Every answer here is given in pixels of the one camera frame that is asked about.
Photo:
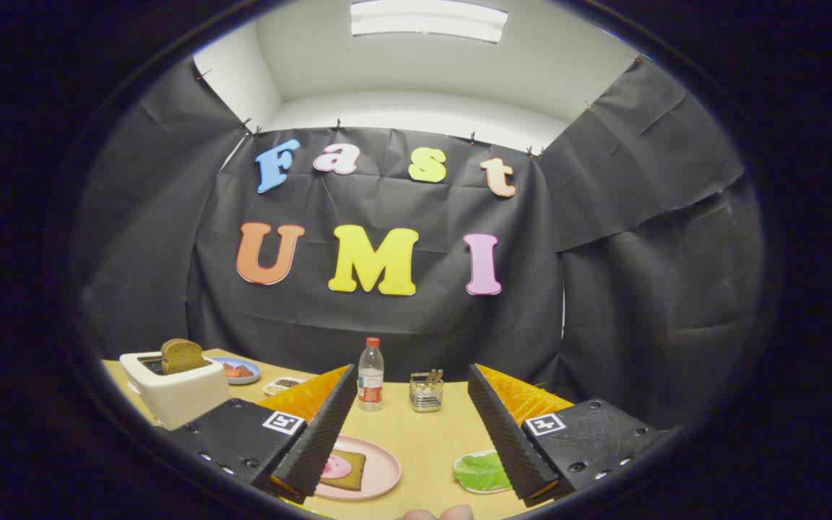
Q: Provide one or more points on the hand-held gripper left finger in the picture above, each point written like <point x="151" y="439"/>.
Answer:
<point x="322" y="440"/>

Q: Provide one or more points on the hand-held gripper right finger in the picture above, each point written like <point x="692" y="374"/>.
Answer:
<point x="503" y="440"/>

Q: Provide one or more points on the green lettuce leaf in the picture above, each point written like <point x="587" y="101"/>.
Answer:
<point x="481" y="473"/>

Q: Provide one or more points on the dark brown bread slice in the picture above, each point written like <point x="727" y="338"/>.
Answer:
<point x="181" y="355"/>

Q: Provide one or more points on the small white dish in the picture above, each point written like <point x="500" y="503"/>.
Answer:
<point x="479" y="452"/>

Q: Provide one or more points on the pink ham slice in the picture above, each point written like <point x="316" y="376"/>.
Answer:
<point x="335" y="467"/>

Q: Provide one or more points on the toast slice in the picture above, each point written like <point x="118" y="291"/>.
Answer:
<point x="354" y="473"/>

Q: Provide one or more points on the pink plate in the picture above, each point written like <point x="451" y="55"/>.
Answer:
<point x="380" y="469"/>

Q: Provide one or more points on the white divided seed dish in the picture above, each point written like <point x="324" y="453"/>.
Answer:
<point x="282" y="385"/>

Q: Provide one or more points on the clear red-capped plastic bottle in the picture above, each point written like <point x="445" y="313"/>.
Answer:
<point x="370" y="375"/>

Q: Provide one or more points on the metal mesh utensil holder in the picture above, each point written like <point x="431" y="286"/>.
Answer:
<point x="426" y="397"/>

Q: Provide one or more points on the red food slices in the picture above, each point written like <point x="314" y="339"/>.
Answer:
<point x="239" y="372"/>

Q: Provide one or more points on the blue plate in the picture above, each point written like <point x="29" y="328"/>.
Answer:
<point x="222" y="362"/>

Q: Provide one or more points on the white toaster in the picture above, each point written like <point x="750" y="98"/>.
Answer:
<point x="185" y="401"/>

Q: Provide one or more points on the ceiling light panel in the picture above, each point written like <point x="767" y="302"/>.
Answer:
<point x="427" y="20"/>

